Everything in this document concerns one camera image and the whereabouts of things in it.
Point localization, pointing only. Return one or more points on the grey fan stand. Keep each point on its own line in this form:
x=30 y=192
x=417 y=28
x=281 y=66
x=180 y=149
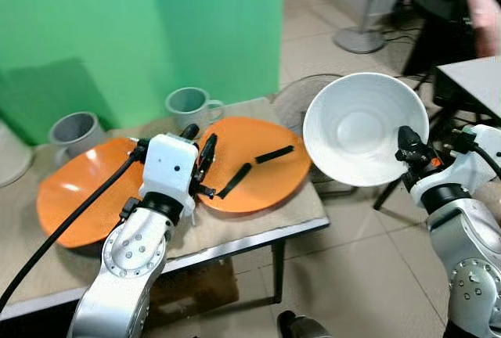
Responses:
x=360 y=37

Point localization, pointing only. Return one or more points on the grey mug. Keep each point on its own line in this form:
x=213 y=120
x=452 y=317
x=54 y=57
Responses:
x=74 y=131

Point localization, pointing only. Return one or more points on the orange plate with black strips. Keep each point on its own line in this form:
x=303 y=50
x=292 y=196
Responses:
x=266 y=177

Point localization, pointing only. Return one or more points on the green screen backdrop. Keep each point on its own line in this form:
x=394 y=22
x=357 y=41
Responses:
x=117 y=33

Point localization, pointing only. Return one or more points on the brown cardboard box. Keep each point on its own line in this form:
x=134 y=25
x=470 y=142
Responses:
x=196 y=291

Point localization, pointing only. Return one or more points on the black chair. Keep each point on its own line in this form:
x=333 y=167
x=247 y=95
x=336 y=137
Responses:
x=442 y=17

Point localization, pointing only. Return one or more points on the plain orange plate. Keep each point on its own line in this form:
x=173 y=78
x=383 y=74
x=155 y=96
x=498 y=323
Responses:
x=74 y=193

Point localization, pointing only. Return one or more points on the grey side table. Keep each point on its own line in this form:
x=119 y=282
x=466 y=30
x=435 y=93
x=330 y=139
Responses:
x=473 y=80

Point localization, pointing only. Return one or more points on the long black strip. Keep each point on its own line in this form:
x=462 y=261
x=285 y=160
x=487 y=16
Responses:
x=235 y=181

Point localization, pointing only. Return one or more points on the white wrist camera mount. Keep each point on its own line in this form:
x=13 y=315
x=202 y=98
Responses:
x=470 y=162
x=168 y=164

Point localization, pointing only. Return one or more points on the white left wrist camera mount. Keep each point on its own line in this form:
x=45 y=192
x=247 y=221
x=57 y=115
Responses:
x=168 y=164

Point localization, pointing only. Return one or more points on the person's bare hand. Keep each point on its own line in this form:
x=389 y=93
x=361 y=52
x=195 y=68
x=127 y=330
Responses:
x=485 y=21

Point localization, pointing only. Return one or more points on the pale green mug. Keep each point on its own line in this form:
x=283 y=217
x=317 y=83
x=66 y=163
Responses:
x=188 y=107

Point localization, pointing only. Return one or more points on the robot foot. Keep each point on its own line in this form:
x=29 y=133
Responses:
x=305 y=326

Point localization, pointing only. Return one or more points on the short black strip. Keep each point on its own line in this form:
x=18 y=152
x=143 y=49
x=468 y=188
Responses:
x=274 y=154

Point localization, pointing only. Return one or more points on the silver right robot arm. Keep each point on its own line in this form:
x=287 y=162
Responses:
x=470 y=260

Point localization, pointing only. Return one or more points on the wooden table with metal frame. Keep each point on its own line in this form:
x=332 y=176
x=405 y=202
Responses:
x=258 y=232

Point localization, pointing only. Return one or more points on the white round container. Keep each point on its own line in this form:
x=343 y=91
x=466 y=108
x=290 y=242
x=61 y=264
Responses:
x=12 y=154

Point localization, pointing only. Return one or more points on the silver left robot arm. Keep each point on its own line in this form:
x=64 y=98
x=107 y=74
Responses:
x=129 y=256

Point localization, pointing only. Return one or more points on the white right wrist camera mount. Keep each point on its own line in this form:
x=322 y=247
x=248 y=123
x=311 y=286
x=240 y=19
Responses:
x=470 y=162

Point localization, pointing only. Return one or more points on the white ceramic bowl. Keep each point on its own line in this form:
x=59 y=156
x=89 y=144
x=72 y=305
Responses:
x=360 y=127

